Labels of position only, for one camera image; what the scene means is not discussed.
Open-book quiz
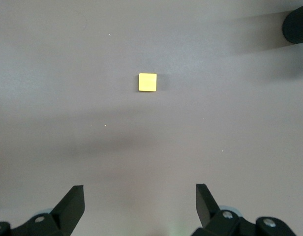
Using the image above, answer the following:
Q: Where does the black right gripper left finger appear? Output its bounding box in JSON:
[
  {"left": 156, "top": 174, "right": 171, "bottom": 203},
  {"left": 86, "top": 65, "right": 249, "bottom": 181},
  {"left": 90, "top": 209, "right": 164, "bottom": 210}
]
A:
[{"left": 0, "top": 184, "right": 86, "bottom": 236}]

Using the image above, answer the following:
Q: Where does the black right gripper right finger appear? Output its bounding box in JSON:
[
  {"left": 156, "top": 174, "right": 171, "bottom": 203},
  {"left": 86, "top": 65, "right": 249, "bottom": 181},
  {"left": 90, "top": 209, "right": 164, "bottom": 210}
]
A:
[{"left": 190, "top": 183, "right": 297, "bottom": 236}]

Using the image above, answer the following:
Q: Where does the black ribbed cylinder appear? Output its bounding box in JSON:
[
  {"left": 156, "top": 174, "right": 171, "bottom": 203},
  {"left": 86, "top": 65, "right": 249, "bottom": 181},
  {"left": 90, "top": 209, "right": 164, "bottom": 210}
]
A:
[{"left": 282, "top": 4, "right": 303, "bottom": 45}]

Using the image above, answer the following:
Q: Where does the yellow wooden block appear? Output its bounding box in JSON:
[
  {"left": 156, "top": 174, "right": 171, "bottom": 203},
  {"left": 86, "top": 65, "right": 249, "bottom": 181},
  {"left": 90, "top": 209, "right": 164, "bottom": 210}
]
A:
[{"left": 137, "top": 73, "right": 158, "bottom": 93}]

